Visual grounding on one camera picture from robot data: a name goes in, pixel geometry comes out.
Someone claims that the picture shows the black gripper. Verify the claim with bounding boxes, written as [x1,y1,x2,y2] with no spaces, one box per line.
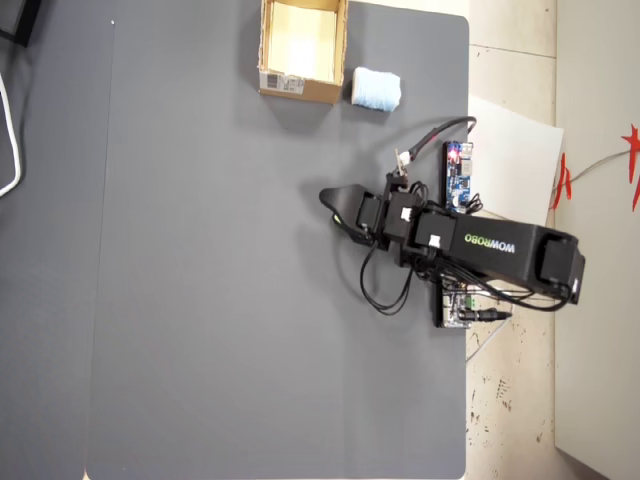
[319,184,392,251]

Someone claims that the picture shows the white cloth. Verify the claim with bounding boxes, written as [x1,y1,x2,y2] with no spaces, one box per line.
[351,66,402,112]

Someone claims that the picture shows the open cardboard box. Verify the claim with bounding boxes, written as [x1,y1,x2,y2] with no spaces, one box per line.
[257,0,350,105]

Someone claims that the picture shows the blue circuit board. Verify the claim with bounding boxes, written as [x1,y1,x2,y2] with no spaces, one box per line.
[443,141,475,217]

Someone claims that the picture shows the motor controller circuit board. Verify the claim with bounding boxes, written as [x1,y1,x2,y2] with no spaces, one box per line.
[432,279,476,330]

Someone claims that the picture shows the grey table mat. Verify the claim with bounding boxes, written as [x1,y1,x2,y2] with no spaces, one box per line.
[83,0,471,480]
[0,0,115,480]

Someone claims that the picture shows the black power plug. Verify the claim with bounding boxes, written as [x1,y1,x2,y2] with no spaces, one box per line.
[462,308,515,324]

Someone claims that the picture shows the white paper sheet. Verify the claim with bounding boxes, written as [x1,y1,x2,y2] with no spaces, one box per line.
[467,94,565,229]

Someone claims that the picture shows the yellow paper sheets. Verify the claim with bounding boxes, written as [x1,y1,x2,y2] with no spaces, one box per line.
[267,1,342,84]

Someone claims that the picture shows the black looped servo wire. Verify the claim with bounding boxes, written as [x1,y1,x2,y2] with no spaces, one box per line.
[359,244,419,317]

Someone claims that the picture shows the black cable with white connector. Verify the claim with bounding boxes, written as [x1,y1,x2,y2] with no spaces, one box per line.
[393,115,479,176]

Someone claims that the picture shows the grey power cable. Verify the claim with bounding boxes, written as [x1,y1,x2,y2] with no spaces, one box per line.
[467,319,512,362]

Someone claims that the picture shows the black arm motor wires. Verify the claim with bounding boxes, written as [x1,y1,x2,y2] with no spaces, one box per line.
[439,264,576,313]

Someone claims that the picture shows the black frame object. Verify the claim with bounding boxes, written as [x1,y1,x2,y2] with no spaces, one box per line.
[0,0,50,50]

